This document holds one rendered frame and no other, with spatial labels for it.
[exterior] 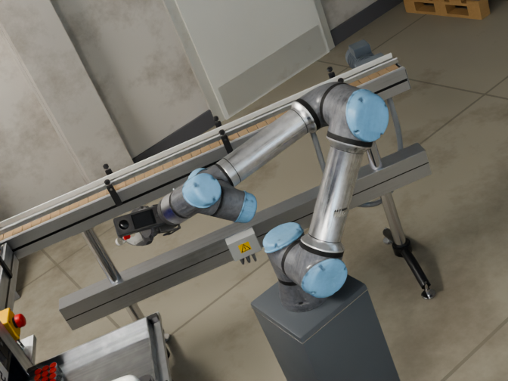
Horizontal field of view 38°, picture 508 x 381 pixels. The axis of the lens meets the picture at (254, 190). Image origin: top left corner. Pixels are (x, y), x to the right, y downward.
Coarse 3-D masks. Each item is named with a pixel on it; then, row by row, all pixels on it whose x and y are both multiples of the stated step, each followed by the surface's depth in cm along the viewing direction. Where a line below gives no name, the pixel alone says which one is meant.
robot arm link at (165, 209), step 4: (168, 196) 170; (164, 200) 171; (168, 200) 169; (164, 204) 170; (168, 204) 169; (164, 208) 170; (168, 208) 169; (164, 212) 171; (168, 212) 170; (172, 212) 169; (164, 216) 171; (168, 216) 171; (172, 216) 170; (176, 216) 169; (168, 220) 172; (172, 220) 171; (176, 220) 171; (180, 220) 171; (184, 220) 171
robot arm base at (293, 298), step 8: (280, 280) 204; (280, 288) 207; (288, 288) 204; (296, 288) 203; (280, 296) 208; (288, 296) 205; (296, 296) 204; (304, 296) 203; (312, 296) 203; (328, 296) 206; (288, 304) 206; (296, 304) 205; (304, 304) 204; (312, 304) 204; (320, 304) 205
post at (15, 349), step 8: (0, 328) 203; (0, 336) 201; (8, 336) 206; (8, 344) 204; (16, 344) 209; (16, 352) 206; (16, 360) 205; (24, 360) 210; (16, 368) 207; (24, 368) 207; (8, 376) 207; (16, 376) 208; (24, 376) 208
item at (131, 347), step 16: (144, 320) 207; (112, 336) 208; (128, 336) 208; (144, 336) 205; (64, 352) 207; (80, 352) 208; (96, 352) 207; (112, 352) 205; (128, 352) 202; (144, 352) 200; (64, 368) 206; (80, 368) 204; (96, 368) 201; (112, 368) 199; (128, 368) 197; (144, 368) 194
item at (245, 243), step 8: (240, 232) 294; (248, 232) 292; (232, 240) 291; (240, 240) 290; (248, 240) 291; (256, 240) 292; (232, 248) 291; (240, 248) 292; (248, 248) 292; (256, 248) 293; (232, 256) 293; (240, 256) 294
